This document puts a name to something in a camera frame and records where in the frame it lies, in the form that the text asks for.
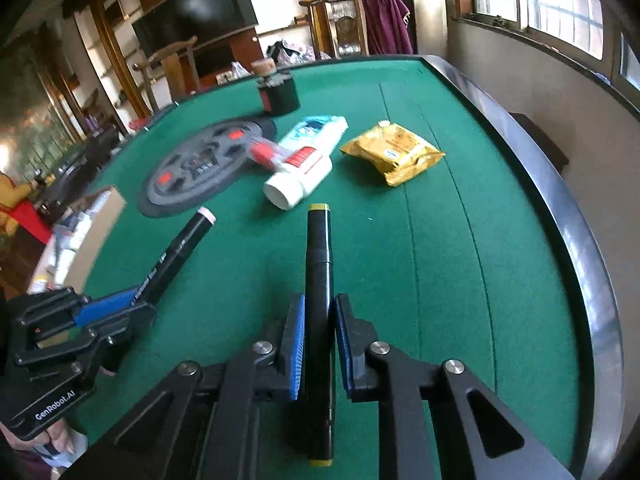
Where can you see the black marker yellow cap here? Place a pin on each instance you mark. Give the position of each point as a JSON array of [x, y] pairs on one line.
[[319, 270]]

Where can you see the black television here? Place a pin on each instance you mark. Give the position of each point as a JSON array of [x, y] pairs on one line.
[[195, 10]]

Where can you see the round mahjong table control panel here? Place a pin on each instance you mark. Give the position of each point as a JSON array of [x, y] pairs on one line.
[[205, 165]]

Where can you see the pile of clothes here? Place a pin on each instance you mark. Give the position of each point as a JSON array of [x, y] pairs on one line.
[[295, 51]]

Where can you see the clear plastic bag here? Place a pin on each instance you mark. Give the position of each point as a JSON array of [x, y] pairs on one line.
[[239, 71]]

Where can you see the person's left hand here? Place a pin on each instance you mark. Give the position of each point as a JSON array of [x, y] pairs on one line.
[[57, 442]]

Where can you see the black red container with tape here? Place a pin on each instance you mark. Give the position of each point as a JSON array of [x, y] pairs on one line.
[[277, 92]]

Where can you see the wooden chair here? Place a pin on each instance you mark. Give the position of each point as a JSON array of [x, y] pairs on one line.
[[172, 67]]

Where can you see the maroon cloth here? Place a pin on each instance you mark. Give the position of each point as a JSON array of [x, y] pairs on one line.
[[387, 20]]

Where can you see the white toothpaste tube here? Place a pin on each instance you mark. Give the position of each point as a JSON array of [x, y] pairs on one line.
[[305, 160]]

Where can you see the small red white tube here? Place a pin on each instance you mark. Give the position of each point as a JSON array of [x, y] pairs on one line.
[[267, 155]]

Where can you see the cardboard box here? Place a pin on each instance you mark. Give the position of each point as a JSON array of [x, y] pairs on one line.
[[97, 240]]

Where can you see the yellow snack packet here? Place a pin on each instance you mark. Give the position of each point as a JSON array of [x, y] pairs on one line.
[[392, 152]]

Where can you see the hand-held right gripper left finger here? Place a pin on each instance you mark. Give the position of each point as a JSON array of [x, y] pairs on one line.
[[294, 350]]

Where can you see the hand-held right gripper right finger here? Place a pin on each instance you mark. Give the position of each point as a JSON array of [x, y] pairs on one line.
[[345, 355]]

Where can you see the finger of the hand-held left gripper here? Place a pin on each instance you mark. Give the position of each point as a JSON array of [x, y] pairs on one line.
[[125, 322], [107, 307]]

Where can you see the window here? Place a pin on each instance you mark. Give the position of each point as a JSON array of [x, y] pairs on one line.
[[550, 0]]

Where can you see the black marker white cap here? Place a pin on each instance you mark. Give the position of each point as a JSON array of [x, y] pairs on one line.
[[177, 255]]

